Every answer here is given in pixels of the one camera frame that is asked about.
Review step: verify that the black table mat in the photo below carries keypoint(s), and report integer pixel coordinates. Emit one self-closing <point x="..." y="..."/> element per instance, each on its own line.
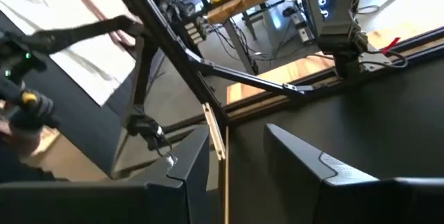
<point x="381" y="120"/>

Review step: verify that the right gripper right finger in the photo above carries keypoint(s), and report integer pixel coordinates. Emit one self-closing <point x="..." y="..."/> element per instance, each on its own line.
<point x="347" y="199"/>

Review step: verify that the person's hand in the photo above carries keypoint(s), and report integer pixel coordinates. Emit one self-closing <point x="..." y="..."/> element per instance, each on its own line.
<point x="14" y="140"/>

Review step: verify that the black frame strut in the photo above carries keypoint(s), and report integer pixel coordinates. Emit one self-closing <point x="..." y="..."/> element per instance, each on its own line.
<point x="166" y="36"/>

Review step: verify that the red zip tie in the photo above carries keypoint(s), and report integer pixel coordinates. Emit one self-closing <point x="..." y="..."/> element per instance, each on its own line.
<point x="391" y="45"/>

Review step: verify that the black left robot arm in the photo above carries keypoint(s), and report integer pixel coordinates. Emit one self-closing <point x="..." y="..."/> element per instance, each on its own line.
<point x="341" y="33"/>

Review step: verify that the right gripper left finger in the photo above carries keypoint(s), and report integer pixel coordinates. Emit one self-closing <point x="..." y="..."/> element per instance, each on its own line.
<point x="104" y="203"/>

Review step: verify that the black frame brace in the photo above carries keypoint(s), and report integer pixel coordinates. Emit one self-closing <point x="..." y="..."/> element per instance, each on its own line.
<point x="249" y="80"/>

